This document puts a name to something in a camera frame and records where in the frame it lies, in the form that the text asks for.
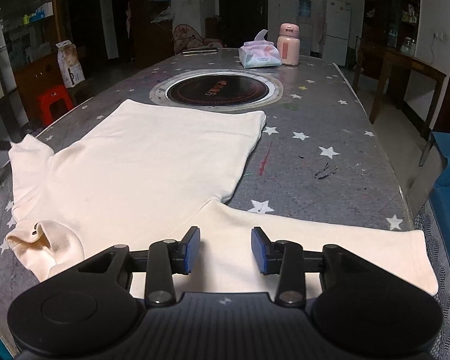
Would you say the red plastic stool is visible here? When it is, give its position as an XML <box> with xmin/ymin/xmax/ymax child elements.
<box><xmin>36</xmin><ymin>85</ymin><xmax>74</xmax><ymax>126</ymax></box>

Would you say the white paper bag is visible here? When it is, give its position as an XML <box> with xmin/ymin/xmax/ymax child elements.
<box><xmin>56</xmin><ymin>40</ymin><xmax>85</xmax><ymax>89</ymax></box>

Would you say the blue sofa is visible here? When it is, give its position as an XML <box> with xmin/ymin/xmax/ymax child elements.
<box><xmin>415</xmin><ymin>133</ymin><xmax>450</xmax><ymax>359</ymax></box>

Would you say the round induction cooker plate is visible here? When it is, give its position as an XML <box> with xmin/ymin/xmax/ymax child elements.
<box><xmin>149</xmin><ymin>69</ymin><xmax>284</xmax><ymax>112</ymax></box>

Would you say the soft tissue pack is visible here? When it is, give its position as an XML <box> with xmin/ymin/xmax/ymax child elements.
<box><xmin>239</xmin><ymin>29</ymin><xmax>281</xmax><ymax>68</ymax></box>

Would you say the dark flat phone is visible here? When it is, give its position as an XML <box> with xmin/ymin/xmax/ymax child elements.
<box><xmin>181</xmin><ymin>47</ymin><xmax>218</xmax><ymax>57</ymax></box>

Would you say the pink thermos bottle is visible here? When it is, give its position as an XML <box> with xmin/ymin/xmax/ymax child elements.
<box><xmin>277</xmin><ymin>23</ymin><xmax>300</xmax><ymax>67</ymax></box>

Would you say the dark wooden side table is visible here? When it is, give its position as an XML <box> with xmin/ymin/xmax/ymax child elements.
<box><xmin>352</xmin><ymin>39</ymin><xmax>446</xmax><ymax>139</ymax></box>

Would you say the water dispenser with bottle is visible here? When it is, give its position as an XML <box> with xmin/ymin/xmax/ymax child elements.
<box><xmin>297</xmin><ymin>0</ymin><xmax>314</xmax><ymax>55</ymax></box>

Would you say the white refrigerator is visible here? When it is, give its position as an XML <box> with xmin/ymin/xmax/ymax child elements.
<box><xmin>319</xmin><ymin>0</ymin><xmax>351</xmax><ymax>66</ymax></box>

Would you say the dark wooden display cabinet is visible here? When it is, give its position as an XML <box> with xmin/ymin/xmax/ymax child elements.
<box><xmin>362</xmin><ymin>0</ymin><xmax>420</xmax><ymax>51</ymax></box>

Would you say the dark wooden wall shelf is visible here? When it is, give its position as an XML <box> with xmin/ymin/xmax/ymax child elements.
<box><xmin>0</xmin><ymin>0</ymin><xmax>174</xmax><ymax>121</ymax></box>

